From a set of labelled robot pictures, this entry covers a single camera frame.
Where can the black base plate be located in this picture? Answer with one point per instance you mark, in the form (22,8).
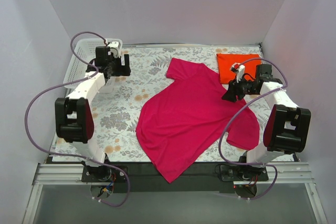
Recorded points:
(150,177)

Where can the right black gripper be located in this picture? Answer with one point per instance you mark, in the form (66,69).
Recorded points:
(237,87)

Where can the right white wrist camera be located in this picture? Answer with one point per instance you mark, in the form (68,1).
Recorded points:
(238,69)

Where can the pink t shirt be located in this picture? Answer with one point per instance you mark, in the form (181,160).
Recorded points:
(182,121)

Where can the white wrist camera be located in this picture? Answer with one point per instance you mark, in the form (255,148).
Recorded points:
(115,47)
(238,69)

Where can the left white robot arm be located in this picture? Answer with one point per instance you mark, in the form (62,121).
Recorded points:
(74,119)

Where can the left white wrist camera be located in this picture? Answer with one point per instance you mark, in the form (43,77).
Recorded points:
(115,47)

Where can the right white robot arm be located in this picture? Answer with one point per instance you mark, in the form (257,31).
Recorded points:
(286,130)

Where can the folded orange t shirt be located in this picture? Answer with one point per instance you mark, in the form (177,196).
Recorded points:
(225,62)

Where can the floral table mat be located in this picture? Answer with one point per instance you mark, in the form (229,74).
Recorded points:
(116,114)

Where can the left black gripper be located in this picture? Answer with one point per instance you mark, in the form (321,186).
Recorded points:
(121,66)

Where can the white plastic basket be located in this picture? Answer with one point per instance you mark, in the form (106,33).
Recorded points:
(85,49)

